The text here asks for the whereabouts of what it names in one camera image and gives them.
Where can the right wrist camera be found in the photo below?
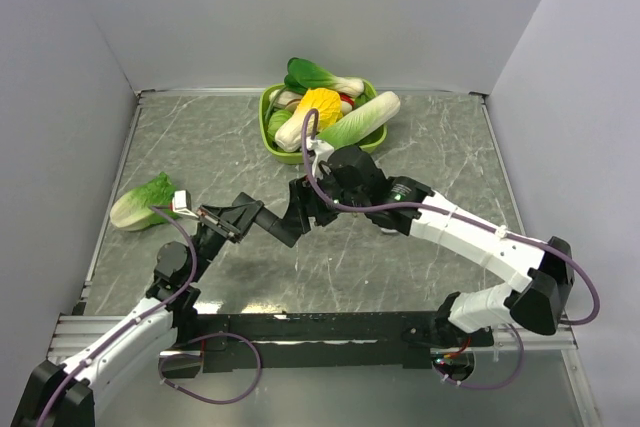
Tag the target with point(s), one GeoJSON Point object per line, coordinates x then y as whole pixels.
{"type": "Point", "coordinates": [316, 152]}

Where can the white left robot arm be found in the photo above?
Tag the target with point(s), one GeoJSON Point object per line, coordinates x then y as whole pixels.
{"type": "Point", "coordinates": [71, 393]}

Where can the small green cabbage on table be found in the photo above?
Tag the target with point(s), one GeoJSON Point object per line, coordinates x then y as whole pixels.
{"type": "Point", "coordinates": [132, 211]}

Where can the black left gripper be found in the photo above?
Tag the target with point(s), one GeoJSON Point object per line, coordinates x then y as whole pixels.
{"type": "Point", "coordinates": [234, 219]}

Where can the small green cabbage in basket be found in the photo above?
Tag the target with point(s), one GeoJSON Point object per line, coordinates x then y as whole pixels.
{"type": "Point", "coordinates": [276, 121]}

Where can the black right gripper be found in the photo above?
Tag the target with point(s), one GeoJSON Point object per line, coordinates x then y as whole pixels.
{"type": "Point", "coordinates": [305, 202]}

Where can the green plastic basket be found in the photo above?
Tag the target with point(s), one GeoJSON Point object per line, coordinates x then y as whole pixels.
{"type": "Point", "coordinates": [265, 111]}

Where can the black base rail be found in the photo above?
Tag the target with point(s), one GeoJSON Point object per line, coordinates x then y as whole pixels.
{"type": "Point", "coordinates": [228, 342]}

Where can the long green napa cabbage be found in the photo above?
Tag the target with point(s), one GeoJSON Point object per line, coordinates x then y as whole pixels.
{"type": "Point", "coordinates": [364, 126]}

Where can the dark green bok choy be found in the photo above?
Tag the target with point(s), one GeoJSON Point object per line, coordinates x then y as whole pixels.
{"type": "Point", "coordinates": [302, 73]}

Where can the black remote control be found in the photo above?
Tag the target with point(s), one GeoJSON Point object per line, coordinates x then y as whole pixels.
{"type": "Point", "coordinates": [287, 230]}

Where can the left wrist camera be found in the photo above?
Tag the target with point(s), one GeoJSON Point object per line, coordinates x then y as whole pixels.
{"type": "Point", "coordinates": [181, 205]}

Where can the white radish in basket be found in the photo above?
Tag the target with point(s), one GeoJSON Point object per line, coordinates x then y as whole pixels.
{"type": "Point", "coordinates": [283, 99]}

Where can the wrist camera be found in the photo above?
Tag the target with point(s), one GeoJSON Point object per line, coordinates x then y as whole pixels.
{"type": "Point", "coordinates": [316, 152]}
{"type": "Point", "coordinates": [181, 205]}

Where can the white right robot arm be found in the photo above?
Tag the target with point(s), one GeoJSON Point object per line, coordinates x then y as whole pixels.
{"type": "Point", "coordinates": [536, 276]}

